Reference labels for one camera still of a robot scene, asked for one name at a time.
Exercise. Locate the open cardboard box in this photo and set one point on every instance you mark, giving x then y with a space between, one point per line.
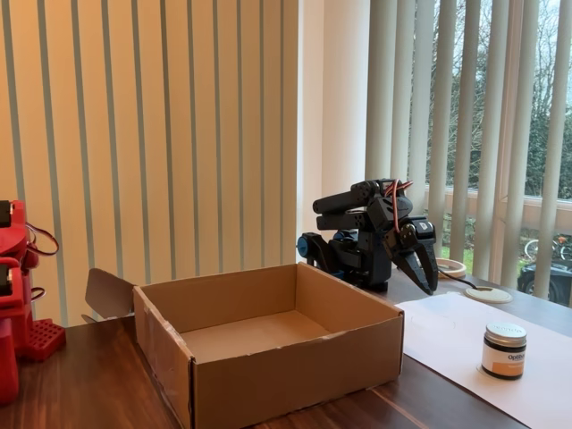
290 375

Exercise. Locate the white paper sheet with circles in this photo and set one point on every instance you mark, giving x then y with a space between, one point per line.
447 348

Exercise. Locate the masking tape roll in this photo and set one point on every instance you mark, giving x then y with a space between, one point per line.
451 268

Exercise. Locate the white vertical window blinds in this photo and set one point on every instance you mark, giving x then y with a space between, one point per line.
469 111
123 134

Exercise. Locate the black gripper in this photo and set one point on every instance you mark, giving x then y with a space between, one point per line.
418 248

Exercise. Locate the red leader robot arm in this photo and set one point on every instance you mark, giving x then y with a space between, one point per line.
13 313

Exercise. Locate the black blue table clamp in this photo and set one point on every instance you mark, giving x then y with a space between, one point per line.
313 248

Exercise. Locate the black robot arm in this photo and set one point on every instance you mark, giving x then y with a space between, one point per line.
344 219

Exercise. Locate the dark parked car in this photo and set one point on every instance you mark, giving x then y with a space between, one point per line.
527 279

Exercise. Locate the small jar with silver lid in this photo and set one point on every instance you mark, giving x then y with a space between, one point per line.
505 357

